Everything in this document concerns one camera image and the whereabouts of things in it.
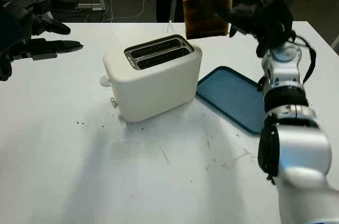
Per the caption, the browned toast slice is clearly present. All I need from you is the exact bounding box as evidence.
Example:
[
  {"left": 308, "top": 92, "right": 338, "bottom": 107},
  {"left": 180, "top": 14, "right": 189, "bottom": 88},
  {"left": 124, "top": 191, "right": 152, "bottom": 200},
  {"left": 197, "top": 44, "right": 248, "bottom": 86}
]
[{"left": 182, "top": 0, "right": 234, "bottom": 41}]

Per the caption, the white two-slot toaster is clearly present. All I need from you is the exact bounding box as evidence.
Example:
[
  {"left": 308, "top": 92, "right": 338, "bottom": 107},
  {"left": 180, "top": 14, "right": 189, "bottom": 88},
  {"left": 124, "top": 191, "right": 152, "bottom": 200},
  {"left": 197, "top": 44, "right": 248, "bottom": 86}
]
[{"left": 99, "top": 34, "right": 203, "bottom": 123}]

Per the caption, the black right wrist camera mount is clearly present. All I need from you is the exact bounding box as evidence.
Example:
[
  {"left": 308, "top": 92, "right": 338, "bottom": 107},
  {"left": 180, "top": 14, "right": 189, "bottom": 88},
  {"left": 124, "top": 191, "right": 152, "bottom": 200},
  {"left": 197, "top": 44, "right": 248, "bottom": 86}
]
[{"left": 255, "top": 39, "right": 270, "bottom": 58}]

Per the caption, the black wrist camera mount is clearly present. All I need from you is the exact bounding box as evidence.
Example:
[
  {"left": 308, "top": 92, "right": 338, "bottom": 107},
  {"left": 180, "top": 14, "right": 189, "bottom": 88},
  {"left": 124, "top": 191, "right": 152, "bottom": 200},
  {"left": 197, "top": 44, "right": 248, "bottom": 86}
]
[
  {"left": 0, "top": 59, "right": 13, "bottom": 82},
  {"left": 255, "top": 39, "right": 270, "bottom": 58}
]

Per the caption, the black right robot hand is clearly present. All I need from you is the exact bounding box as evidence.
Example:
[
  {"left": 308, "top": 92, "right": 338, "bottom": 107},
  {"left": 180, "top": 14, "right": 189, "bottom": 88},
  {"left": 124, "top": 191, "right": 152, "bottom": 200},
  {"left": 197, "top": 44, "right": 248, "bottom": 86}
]
[{"left": 217, "top": 0, "right": 294, "bottom": 49}]

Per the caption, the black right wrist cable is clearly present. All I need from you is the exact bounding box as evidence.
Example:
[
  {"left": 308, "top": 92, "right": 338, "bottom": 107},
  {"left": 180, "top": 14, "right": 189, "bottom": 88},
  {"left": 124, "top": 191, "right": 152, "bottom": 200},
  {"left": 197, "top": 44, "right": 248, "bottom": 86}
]
[{"left": 287, "top": 30, "right": 317, "bottom": 84}]

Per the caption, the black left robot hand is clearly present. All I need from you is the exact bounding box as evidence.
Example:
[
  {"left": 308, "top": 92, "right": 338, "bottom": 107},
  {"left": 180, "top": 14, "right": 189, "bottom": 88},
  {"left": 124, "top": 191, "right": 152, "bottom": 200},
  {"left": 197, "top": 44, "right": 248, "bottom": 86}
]
[{"left": 0, "top": 0, "right": 84, "bottom": 63}]

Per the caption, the blue rectangular tray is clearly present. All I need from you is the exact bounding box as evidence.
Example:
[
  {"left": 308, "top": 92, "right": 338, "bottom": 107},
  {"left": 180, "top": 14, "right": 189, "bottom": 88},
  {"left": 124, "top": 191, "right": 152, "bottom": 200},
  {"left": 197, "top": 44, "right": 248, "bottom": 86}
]
[{"left": 196, "top": 66, "right": 266, "bottom": 136}]

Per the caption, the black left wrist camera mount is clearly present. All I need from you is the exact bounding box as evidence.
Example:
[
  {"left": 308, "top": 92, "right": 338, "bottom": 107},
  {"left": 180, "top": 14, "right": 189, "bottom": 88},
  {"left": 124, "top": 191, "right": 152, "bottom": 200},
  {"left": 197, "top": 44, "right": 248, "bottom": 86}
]
[{"left": 0, "top": 59, "right": 13, "bottom": 82}]

